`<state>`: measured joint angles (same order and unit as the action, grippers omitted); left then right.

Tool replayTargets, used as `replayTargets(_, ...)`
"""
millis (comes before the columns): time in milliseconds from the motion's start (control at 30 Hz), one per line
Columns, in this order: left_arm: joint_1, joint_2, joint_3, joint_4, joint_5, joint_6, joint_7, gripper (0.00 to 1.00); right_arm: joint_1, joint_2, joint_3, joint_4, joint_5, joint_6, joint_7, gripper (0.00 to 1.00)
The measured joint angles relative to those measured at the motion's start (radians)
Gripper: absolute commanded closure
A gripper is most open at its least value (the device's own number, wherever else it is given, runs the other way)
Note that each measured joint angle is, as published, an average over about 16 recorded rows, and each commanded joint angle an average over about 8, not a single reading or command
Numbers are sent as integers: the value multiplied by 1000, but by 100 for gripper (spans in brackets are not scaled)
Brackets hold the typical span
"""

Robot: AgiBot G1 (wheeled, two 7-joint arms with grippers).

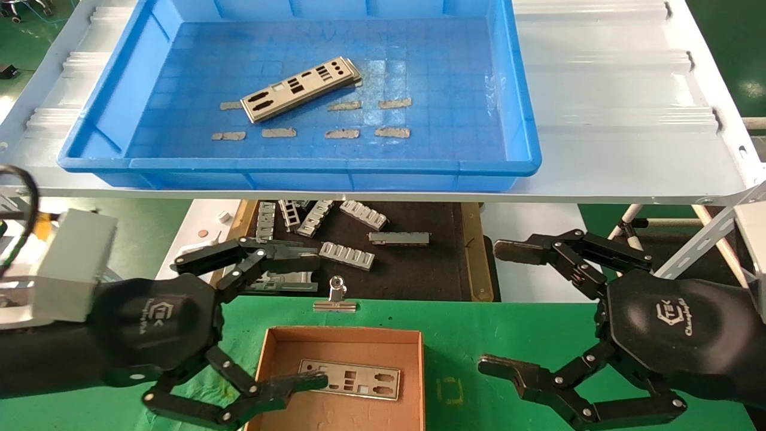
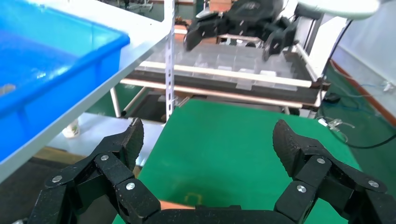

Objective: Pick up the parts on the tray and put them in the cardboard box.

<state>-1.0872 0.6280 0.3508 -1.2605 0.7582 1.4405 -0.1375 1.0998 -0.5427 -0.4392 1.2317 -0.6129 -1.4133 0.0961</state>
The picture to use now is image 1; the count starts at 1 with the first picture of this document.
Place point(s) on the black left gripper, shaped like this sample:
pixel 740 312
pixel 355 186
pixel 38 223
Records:
pixel 149 323

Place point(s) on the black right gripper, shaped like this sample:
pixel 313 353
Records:
pixel 688 335

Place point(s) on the single metal shield plate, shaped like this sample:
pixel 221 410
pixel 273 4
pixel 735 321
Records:
pixel 392 388

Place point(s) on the stack of metal shield plates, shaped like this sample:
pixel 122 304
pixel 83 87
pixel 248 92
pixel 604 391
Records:
pixel 287 100

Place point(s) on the brown cardboard box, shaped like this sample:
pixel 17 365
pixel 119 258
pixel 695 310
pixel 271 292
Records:
pixel 359 347

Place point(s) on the white rectangular box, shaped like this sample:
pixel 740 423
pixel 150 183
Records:
pixel 753 239

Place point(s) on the blue plastic tray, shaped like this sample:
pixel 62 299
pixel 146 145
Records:
pixel 419 72

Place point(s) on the silver binder clip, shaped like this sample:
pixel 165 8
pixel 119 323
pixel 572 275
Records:
pixel 335 302

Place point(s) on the slotted grey metal part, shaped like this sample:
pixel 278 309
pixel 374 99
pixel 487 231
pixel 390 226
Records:
pixel 289 214
pixel 315 218
pixel 266 220
pixel 364 214
pixel 347 255

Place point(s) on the green table cloth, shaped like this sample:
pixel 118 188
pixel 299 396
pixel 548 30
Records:
pixel 479 335

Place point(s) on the small white cylinder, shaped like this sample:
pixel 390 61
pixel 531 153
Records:
pixel 224 216

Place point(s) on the perforated metal shelf brace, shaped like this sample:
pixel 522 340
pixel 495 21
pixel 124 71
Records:
pixel 706 236

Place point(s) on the grey metal bar part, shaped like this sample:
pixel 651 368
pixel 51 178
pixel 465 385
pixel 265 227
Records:
pixel 399 238

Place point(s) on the white metal shelf board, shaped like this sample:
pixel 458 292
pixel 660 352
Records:
pixel 598 90

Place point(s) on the large grey metal bracket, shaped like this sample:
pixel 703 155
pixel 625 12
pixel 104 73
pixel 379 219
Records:
pixel 296 282

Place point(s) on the white tube frame black joints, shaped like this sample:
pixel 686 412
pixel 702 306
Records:
pixel 625 218

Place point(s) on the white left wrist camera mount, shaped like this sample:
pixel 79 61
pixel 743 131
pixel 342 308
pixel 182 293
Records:
pixel 78 263

